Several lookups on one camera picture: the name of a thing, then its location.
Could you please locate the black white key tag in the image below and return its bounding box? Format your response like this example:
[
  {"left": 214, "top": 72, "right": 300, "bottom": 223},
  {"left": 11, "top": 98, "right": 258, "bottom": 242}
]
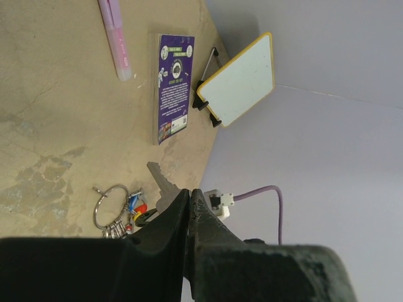
[{"left": 134, "top": 208, "right": 158, "bottom": 228}]

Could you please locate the purple paperback book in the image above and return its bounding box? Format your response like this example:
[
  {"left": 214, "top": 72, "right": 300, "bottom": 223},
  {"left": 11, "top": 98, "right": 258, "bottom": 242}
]
[{"left": 150, "top": 33, "right": 195, "bottom": 145}]

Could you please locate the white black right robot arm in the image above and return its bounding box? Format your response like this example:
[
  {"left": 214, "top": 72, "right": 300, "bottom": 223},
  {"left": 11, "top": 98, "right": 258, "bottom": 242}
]
[{"left": 244, "top": 238, "right": 266, "bottom": 245}]

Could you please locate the silver key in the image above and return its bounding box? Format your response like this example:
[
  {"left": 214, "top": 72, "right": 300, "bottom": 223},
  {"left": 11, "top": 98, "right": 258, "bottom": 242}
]
[{"left": 147, "top": 162, "right": 181, "bottom": 214}]

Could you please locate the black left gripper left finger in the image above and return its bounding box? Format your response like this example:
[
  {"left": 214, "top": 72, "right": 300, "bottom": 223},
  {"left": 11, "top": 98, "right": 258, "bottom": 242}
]
[{"left": 1, "top": 189, "right": 190, "bottom": 301}]

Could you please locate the pink translucent lead case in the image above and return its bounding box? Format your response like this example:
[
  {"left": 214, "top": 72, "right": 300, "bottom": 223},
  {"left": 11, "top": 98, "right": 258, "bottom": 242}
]
[{"left": 98, "top": 0, "right": 132, "bottom": 81}]

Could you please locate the yellow key tag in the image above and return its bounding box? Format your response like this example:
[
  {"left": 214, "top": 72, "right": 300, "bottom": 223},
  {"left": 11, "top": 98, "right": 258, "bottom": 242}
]
[{"left": 132, "top": 212, "right": 141, "bottom": 222}]

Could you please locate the large metal keyring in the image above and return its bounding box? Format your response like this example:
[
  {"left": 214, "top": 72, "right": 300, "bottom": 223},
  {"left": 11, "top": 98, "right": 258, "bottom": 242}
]
[{"left": 93, "top": 184, "right": 147, "bottom": 238}]

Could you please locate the red key tag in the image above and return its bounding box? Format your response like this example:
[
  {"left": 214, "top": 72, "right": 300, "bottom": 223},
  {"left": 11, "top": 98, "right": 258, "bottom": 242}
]
[{"left": 134, "top": 204, "right": 148, "bottom": 216}]

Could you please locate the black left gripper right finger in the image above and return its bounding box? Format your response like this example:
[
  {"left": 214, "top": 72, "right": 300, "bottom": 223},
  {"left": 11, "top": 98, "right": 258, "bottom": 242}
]
[{"left": 188, "top": 189, "right": 357, "bottom": 301}]

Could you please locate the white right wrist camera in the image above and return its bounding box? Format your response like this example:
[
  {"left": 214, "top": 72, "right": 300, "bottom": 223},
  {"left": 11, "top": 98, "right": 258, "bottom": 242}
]
[{"left": 203, "top": 189, "right": 235, "bottom": 221}]

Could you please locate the small blue key tag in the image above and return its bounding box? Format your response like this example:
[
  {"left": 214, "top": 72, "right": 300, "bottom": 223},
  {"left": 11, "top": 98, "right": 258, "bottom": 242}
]
[{"left": 127, "top": 193, "right": 140, "bottom": 213}]

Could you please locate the yellow framed whiteboard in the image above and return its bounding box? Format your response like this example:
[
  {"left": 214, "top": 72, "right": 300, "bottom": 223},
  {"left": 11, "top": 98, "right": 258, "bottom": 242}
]
[{"left": 207, "top": 32, "right": 275, "bottom": 128}]

